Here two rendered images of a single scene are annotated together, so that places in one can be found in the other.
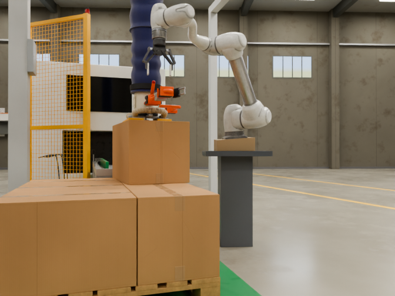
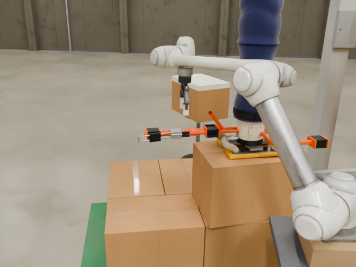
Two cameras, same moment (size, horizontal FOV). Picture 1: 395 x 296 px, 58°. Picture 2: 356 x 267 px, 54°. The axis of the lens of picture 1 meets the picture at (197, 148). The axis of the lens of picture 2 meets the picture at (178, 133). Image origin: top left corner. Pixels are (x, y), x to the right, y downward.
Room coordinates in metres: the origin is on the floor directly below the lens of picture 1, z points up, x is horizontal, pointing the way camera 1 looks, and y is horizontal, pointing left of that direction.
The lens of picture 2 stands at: (2.39, -1.70, 1.79)
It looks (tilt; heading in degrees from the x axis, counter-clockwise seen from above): 20 degrees down; 99
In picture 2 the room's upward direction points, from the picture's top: 1 degrees clockwise
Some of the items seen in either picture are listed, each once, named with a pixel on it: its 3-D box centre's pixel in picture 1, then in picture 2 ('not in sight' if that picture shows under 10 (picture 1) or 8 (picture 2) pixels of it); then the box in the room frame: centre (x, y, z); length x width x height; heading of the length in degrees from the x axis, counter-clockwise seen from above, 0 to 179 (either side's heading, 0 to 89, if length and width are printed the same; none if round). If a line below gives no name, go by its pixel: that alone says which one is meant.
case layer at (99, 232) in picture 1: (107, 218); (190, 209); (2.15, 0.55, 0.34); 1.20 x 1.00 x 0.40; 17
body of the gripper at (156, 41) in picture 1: (158, 47); (184, 83); (2.12, 0.23, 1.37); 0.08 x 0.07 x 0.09; 107
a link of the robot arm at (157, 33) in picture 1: (158, 35); (185, 70); (2.12, 0.23, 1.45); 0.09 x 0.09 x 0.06
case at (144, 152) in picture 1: (147, 151); (245, 178); (2.52, 0.35, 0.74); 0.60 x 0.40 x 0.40; 23
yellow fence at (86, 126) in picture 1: (56, 121); not in sight; (3.62, 1.44, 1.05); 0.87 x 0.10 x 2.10; 69
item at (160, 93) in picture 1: (165, 91); (153, 133); (1.95, 0.18, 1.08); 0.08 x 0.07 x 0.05; 19
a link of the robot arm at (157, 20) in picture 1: (160, 16); (184, 51); (2.12, 0.22, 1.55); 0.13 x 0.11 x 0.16; 54
